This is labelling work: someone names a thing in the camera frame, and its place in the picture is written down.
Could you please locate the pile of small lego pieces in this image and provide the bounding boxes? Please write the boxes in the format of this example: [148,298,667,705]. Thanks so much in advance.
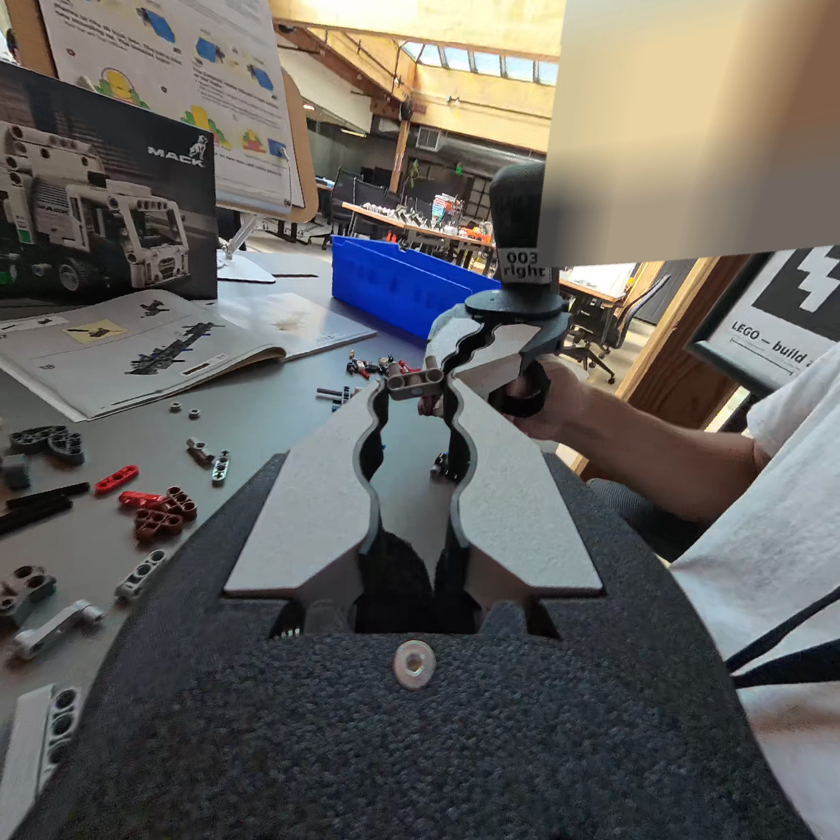
[346,351,421,383]

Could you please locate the black lego axle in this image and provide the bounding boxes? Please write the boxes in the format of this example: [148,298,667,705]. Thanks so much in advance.
[0,499,73,536]
[5,482,91,510]

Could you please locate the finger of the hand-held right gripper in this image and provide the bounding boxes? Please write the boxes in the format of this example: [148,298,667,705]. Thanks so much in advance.
[451,323,547,399]
[425,315,490,380]

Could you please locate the white stand base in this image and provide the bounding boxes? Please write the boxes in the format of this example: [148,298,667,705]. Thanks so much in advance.
[215,211,278,284]

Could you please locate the dark grey angled lego connector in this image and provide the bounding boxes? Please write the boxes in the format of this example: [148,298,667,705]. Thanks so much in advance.
[0,566,58,627]

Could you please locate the person's right hand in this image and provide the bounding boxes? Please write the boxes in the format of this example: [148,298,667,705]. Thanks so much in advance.
[512,361,602,442]

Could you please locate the person's right forearm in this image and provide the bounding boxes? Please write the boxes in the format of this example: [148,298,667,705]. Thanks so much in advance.
[581,384,772,522]

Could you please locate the cluttered workbench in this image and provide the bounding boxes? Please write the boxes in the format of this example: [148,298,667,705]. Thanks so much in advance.
[341,193,500,266]

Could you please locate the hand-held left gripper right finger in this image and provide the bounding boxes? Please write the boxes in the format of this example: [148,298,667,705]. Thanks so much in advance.
[443,377,605,608]

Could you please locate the person's white shirt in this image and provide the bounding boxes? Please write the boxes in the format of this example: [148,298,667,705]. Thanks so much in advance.
[669,341,840,840]

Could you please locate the light grey lego beam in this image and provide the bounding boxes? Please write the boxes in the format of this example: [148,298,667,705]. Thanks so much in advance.
[115,550,169,602]

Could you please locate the grey lego pin connector block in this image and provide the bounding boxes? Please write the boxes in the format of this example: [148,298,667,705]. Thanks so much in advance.
[386,357,447,417]

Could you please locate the framed black and white sign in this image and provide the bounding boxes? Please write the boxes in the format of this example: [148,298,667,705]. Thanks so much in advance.
[686,246,840,401]

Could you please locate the open lego instruction booklet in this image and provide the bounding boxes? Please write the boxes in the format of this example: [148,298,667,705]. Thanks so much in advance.
[0,289,378,422]

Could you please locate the light grey lego crank piece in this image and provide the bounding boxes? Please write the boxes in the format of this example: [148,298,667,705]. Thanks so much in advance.
[8,600,106,662]

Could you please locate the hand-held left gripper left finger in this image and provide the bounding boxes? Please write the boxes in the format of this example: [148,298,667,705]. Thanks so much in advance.
[223,379,391,636]

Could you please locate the printed instruction sheet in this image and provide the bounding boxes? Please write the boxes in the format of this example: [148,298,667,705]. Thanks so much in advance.
[36,0,306,212]

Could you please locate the black lanyard with clip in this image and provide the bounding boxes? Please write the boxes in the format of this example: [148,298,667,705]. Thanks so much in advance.
[725,587,840,690]

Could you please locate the red thin lego liftarm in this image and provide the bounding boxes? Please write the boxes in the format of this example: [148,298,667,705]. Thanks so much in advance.
[94,464,140,495]

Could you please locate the wooden display board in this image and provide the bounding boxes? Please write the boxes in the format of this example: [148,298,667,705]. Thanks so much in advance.
[281,66,320,224]

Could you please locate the black office chair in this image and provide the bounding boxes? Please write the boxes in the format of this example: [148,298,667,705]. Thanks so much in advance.
[558,272,673,385]

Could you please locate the person's dark trousers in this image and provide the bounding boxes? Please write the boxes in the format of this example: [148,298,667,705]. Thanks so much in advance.
[587,476,706,565]

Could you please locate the blue plastic bin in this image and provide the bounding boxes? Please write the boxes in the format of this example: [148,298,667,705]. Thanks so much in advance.
[330,235,503,342]

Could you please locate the white long lego beam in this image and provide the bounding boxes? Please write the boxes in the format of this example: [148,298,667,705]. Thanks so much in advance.
[0,682,85,837]

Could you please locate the lego truck box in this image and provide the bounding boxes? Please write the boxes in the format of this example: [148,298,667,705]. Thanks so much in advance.
[0,62,219,303]

